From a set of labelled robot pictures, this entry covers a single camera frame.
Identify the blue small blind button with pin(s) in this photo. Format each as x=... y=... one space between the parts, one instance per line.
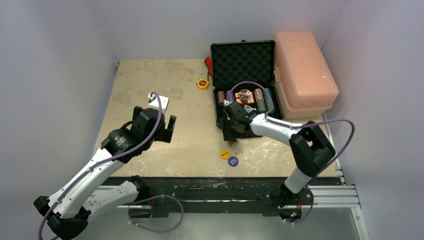
x=233 y=161

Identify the green poker chip roll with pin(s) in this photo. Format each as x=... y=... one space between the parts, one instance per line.
x=267 y=94

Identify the pink poker chip roll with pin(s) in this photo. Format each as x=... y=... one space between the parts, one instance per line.
x=258 y=93

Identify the dark green chip roll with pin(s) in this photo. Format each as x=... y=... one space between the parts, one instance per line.
x=269 y=105

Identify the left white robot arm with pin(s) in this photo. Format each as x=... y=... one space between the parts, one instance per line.
x=68 y=211

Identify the red handled tool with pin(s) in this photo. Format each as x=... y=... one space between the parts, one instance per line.
x=208 y=63

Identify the blue card deck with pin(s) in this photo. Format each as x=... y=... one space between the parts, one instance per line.
x=249 y=108

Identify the clear round dealer button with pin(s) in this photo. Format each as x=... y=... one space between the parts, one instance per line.
x=244 y=95

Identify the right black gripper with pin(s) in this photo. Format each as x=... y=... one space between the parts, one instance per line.
x=228 y=126

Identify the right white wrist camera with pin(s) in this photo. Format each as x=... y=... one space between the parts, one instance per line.
x=227 y=103

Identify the brown poker chip roll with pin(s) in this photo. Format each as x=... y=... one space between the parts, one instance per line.
x=221 y=97

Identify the red black chip roll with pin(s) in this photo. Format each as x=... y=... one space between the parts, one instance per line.
x=232 y=142

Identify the yellow big blind button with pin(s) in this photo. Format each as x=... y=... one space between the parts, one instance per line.
x=225 y=154

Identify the black poker case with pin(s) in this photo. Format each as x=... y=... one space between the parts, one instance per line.
x=235 y=62

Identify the purple poker chip roll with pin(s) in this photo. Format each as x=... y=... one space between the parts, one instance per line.
x=229 y=95

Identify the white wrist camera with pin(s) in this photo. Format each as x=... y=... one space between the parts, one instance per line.
x=227 y=103
x=158 y=103

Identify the black table rail frame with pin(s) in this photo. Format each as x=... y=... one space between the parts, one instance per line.
x=159 y=196

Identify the yellow tape measure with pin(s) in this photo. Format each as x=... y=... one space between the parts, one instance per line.
x=202 y=84

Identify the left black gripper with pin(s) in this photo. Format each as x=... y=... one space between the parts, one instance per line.
x=164 y=133

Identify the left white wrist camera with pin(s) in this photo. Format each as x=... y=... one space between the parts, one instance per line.
x=158 y=103

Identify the pink plastic storage box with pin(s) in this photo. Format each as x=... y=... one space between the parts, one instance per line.
x=303 y=81

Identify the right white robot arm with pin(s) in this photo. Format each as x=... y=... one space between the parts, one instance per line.
x=310 y=147

